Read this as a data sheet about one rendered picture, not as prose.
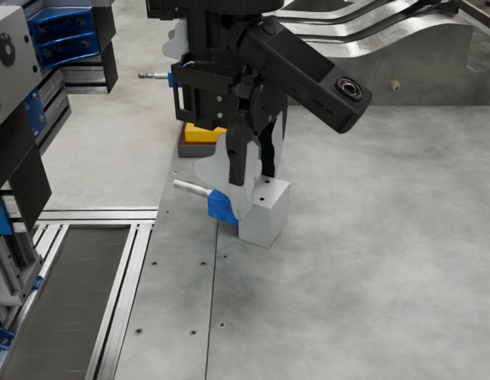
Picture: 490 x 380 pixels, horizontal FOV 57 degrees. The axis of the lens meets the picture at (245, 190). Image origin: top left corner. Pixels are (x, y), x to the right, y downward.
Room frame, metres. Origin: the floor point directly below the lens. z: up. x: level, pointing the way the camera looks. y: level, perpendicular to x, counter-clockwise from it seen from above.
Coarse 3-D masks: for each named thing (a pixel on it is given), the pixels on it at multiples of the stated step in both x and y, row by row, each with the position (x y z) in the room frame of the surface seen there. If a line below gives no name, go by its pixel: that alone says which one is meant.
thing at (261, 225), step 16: (192, 192) 0.41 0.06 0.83; (208, 192) 0.40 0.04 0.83; (256, 192) 0.37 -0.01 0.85; (272, 192) 0.37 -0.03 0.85; (288, 192) 0.38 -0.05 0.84; (208, 208) 0.38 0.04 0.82; (224, 208) 0.37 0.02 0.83; (256, 208) 0.35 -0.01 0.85; (272, 208) 0.35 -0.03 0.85; (240, 224) 0.36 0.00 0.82; (256, 224) 0.35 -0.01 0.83; (272, 224) 0.35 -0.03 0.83; (256, 240) 0.35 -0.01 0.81; (272, 240) 0.35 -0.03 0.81
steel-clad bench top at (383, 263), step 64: (320, 128) 0.61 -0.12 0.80; (384, 128) 0.61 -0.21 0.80; (448, 128) 0.61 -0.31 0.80; (320, 192) 0.44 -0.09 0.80; (384, 192) 0.44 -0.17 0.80; (448, 192) 0.44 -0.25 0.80; (192, 256) 0.33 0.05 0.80; (256, 256) 0.33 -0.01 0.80; (320, 256) 0.33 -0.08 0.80; (384, 256) 0.33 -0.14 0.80; (448, 256) 0.33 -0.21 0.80; (192, 320) 0.25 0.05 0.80; (256, 320) 0.25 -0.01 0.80; (320, 320) 0.25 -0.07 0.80; (384, 320) 0.25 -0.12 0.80; (448, 320) 0.25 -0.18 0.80
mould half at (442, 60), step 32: (416, 0) 0.82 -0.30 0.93; (320, 32) 0.81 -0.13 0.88; (352, 32) 0.79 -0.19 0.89; (384, 32) 0.73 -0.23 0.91; (416, 32) 0.68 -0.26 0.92; (448, 32) 0.68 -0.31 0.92; (480, 32) 0.89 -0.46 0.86; (352, 64) 0.69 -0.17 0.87; (384, 64) 0.69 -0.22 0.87; (416, 64) 0.68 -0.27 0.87; (448, 64) 0.68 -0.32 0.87; (480, 64) 0.71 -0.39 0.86; (288, 96) 0.69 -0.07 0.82; (384, 96) 0.69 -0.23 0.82; (416, 96) 0.68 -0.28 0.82; (448, 96) 0.68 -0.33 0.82; (480, 96) 0.68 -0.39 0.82
